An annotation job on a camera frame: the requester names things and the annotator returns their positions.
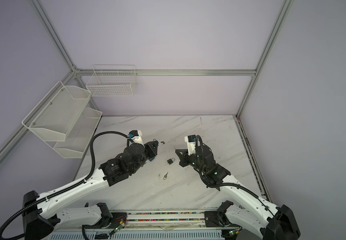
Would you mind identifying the lower white mesh shelf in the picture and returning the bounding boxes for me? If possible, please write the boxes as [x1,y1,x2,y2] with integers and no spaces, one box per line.
[53,108,102,159]

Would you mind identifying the base rail with cable tray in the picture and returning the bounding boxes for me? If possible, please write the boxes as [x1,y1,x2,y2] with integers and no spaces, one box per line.
[45,209,289,240]

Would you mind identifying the white mesh shelf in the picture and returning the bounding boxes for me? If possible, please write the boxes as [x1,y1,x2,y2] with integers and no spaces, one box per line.
[53,108,102,159]
[22,82,92,142]

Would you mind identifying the upper white mesh shelf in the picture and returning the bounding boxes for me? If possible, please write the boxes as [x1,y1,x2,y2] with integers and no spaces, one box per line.
[22,82,92,142]

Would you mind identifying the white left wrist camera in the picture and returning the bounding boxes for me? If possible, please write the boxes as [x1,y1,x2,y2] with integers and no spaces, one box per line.
[129,130,144,145]

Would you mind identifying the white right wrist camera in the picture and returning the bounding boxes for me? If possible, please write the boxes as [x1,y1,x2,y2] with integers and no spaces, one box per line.
[185,135,197,156]

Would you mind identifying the small grey padlock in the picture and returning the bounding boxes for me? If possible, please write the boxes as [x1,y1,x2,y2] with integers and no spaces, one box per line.
[167,158,175,165]

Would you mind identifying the aluminium frame profiles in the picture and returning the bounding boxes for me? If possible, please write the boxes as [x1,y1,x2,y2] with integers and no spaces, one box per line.
[0,0,295,187]

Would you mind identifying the white wire wall basket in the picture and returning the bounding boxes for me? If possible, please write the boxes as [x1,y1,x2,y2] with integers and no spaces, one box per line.
[86,65,138,97]

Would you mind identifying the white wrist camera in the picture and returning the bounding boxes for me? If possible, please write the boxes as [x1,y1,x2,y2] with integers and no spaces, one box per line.
[185,135,197,156]
[129,130,144,145]

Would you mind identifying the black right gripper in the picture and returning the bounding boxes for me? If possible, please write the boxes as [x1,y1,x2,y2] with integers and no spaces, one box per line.
[174,148,206,174]

